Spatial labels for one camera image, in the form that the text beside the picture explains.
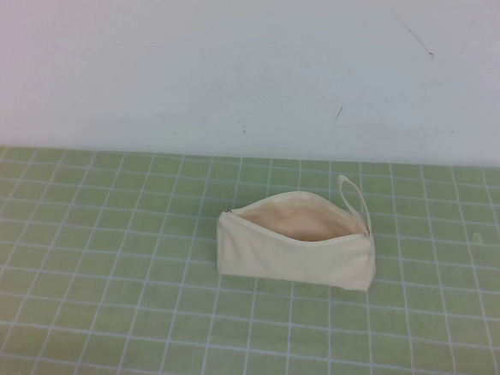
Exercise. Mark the cream canvas pencil case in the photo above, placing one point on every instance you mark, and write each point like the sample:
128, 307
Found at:
296, 259

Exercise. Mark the green grid cutting mat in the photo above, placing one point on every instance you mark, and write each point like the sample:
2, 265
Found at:
98, 271

